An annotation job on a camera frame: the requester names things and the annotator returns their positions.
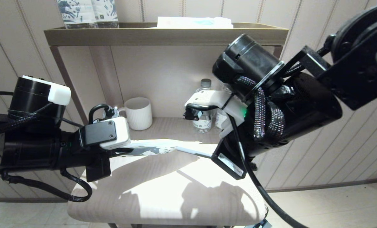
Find white horse-print pouch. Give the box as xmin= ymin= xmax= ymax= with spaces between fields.
xmin=125 ymin=139 xmax=179 ymax=156

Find grey toothbrush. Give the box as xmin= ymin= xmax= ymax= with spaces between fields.
xmin=176 ymin=146 xmax=213 ymax=158

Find clear water bottle dark cap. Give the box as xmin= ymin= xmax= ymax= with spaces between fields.
xmin=193 ymin=79 xmax=215 ymax=133
xmin=215 ymin=81 xmax=236 ymax=132

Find white ribbed mug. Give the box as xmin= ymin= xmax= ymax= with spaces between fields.
xmin=118 ymin=97 xmax=153 ymax=131

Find black braided right arm sleeve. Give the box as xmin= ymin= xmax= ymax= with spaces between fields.
xmin=237 ymin=76 xmax=285 ymax=141

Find beige wooden shelf unit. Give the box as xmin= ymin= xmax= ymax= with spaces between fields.
xmin=44 ymin=22 xmax=289 ymax=228

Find white blue flat package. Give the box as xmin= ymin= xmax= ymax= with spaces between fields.
xmin=157 ymin=16 xmax=234 ymax=29

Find patterned packages on top shelf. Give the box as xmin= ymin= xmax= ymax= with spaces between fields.
xmin=57 ymin=0 xmax=98 ymax=29

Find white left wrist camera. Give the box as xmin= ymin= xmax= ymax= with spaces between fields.
xmin=78 ymin=116 xmax=131 ymax=150

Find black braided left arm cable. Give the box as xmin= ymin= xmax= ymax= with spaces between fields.
xmin=0 ymin=168 xmax=93 ymax=202

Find black left camera cable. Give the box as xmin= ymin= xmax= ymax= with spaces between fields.
xmin=88 ymin=104 xmax=119 ymax=124

